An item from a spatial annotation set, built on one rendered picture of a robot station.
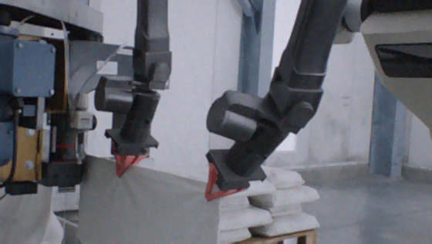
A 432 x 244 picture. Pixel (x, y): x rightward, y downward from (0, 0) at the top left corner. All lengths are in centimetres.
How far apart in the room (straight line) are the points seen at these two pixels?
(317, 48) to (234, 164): 24
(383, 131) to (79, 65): 872
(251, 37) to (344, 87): 232
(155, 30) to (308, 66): 39
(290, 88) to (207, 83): 610
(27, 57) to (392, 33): 71
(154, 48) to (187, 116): 564
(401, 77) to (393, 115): 846
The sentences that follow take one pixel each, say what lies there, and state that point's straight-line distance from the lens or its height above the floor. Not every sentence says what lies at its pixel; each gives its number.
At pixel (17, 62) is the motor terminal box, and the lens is 95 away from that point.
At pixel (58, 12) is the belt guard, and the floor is 138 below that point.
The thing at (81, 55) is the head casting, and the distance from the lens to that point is 131.
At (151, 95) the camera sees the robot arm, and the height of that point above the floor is 123.
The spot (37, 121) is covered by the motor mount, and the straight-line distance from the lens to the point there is 105.
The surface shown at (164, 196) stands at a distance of 110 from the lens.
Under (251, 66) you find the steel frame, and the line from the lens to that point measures 725.
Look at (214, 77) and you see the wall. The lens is 700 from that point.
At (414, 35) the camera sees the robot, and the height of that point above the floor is 137.
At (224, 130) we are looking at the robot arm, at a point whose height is 118.
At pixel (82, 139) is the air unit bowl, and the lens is 126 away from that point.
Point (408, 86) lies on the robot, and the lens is 128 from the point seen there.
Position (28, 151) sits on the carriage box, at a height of 109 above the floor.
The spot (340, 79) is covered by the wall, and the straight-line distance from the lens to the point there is 899.
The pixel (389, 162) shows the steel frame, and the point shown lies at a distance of 977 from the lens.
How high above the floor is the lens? 124
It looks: 3 degrees down
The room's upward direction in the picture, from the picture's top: 3 degrees clockwise
